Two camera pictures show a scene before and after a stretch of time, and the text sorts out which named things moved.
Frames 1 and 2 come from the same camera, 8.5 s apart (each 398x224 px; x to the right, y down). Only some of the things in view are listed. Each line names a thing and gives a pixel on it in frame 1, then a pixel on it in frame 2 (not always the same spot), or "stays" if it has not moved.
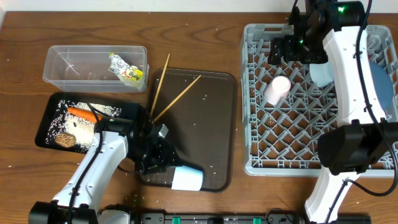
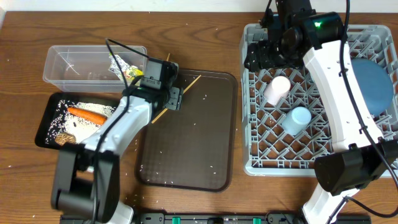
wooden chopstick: (155, 119) stays
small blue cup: (188, 178) -> (296, 120)
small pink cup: (277, 89) stays
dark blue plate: (382, 84) stays
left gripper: (167, 160) -> (176, 103)
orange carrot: (84, 114) stays
